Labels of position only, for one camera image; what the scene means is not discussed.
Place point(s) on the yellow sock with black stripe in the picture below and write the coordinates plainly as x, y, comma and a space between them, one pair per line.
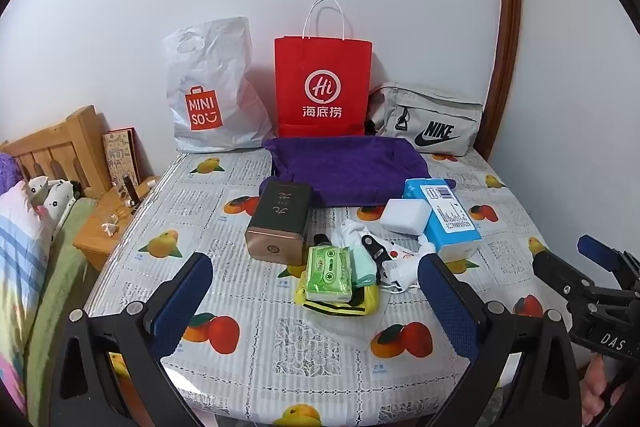
345, 307

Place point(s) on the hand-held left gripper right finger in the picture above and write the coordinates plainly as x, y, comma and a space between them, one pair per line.
446, 303

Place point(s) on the green blanket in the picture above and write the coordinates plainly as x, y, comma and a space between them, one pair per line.
55, 287

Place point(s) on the green tissue packet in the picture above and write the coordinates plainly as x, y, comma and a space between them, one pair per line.
327, 274

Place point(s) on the grey waist bag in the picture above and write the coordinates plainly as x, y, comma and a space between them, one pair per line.
430, 117

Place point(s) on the white and mint sock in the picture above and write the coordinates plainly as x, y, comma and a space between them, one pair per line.
362, 264

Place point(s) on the purple fabric storage bin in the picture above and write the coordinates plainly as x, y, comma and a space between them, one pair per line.
350, 167

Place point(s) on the patterned book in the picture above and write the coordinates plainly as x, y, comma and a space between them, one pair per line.
122, 157

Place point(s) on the white plastic shopping bag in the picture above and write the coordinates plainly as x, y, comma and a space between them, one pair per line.
212, 97

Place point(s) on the person's right hand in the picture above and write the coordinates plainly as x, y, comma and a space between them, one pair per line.
595, 387

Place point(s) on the white pillow with black dots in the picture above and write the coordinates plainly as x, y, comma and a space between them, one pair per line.
55, 202

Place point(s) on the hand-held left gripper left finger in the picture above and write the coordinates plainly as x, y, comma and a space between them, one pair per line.
184, 303

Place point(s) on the brown wooden door frame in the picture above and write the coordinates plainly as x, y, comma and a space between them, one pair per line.
505, 32

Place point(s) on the red paper bag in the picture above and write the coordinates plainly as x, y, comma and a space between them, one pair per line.
322, 82

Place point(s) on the wooden headboard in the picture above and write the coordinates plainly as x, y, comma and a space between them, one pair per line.
60, 147

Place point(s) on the bronze tea tin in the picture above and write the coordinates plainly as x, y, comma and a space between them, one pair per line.
277, 222

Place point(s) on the white rectangular box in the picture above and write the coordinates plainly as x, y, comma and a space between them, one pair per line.
406, 217

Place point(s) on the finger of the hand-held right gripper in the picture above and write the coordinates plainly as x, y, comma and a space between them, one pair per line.
597, 252
560, 274

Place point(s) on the blue tissue pack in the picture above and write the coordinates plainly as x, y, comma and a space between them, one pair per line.
445, 217

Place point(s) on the wooden nightstand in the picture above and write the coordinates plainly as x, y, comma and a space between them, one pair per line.
97, 232

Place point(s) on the striped colourful bedding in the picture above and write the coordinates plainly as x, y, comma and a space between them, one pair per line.
20, 257

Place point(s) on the small brown bottle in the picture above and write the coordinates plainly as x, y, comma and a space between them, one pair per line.
131, 192

